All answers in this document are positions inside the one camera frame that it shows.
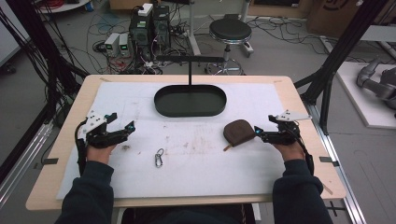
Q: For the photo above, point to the wooden table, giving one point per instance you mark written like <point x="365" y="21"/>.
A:
<point x="311" y="174"/>

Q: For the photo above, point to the aluminium rail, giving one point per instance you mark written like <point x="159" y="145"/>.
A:
<point x="339" y="161"/>
<point x="21" y="165"/>

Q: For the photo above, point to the person's left hand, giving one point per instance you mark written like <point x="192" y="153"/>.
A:
<point x="99" y="154"/>

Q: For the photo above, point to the silver carabiner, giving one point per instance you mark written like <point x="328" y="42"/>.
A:
<point x="159" y="158"/>

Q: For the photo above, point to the cardboard box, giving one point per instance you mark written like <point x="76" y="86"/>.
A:
<point x="336" y="15"/>

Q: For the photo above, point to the white box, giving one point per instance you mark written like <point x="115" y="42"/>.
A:
<point x="145" y="9"/>

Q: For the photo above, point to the black metal frame post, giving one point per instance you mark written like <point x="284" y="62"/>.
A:
<point x="339" y="53"/>

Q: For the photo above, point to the black round stool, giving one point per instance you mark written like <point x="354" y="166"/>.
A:
<point x="230" y="31"/>

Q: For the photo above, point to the person's right hand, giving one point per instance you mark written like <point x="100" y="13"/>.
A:
<point x="291" y="151"/>

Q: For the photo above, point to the black stand with oval tray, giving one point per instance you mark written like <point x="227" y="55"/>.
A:
<point x="190" y="101"/>

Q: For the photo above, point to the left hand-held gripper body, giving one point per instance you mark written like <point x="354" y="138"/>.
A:
<point x="93" y="129"/>

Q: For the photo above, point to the grey power supply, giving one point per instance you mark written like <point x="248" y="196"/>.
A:
<point x="124" y="45"/>
<point x="111" y="43"/>

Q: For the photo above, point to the brown leather pouch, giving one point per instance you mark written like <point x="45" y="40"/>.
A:
<point x="239" y="132"/>

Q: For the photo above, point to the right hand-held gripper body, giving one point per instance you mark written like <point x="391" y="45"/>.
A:
<point x="285" y="130"/>

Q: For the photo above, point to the white platform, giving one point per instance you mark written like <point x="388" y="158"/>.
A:
<point x="358" y="102"/>

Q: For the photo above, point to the white desk leg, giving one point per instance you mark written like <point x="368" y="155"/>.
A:
<point x="193" y="31"/>

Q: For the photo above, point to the white felt mat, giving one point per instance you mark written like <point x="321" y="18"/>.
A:
<point x="186" y="174"/>

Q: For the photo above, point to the black computer tower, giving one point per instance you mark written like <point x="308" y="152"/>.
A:
<point x="162" y="26"/>
<point x="141" y="35"/>

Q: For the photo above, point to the black tape piece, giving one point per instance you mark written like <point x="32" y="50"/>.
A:
<point x="328" y="160"/>
<point x="49" y="161"/>

